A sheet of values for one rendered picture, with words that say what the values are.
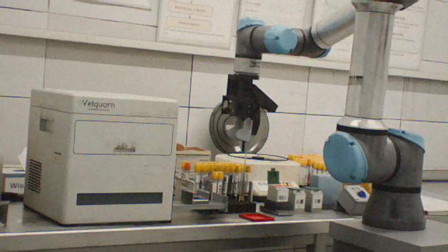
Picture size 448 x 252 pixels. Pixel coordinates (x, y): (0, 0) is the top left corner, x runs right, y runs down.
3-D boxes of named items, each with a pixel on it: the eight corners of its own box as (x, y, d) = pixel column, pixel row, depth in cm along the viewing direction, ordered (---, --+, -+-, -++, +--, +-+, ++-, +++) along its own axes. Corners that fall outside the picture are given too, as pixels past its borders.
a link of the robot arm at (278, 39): (309, 26, 196) (282, 27, 205) (276, 22, 190) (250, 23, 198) (306, 57, 197) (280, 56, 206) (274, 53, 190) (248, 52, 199)
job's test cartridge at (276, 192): (276, 209, 206) (277, 186, 205) (265, 206, 210) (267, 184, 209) (287, 208, 208) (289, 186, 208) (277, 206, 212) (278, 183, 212)
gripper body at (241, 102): (220, 116, 206) (223, 72, 205) (245, 117, 211) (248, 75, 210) (235, 118, 200) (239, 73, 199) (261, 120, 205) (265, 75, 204)
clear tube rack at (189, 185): (192, 207, 206) (194, 181, 206) (173, 201, 215) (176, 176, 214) (252, 206, 218) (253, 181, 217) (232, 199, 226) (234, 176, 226)
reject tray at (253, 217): (253, 222, 192) (253, 218, 192) (238, 216, 197) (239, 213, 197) (274, 220, 195) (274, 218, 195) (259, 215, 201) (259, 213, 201)
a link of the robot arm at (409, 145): (432, 187, 178) (437, 130, 177) (395, 188, 170) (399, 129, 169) (393, 179, 188) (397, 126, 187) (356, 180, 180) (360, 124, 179)
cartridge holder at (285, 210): (278, 215, 204) (278, 202, 203) (259, 210, 211) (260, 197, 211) (293, 215, 207) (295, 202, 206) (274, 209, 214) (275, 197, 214)
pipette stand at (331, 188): (319, 210, 220) (323, 176, 219) (304, 206, 225) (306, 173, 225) (344, 208, 225) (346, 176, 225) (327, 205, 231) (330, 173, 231)
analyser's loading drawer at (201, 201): (157, 214, 180) (158, 192, 180) (144, 208, 186) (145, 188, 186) (227, 211, 192) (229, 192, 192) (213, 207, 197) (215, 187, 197)
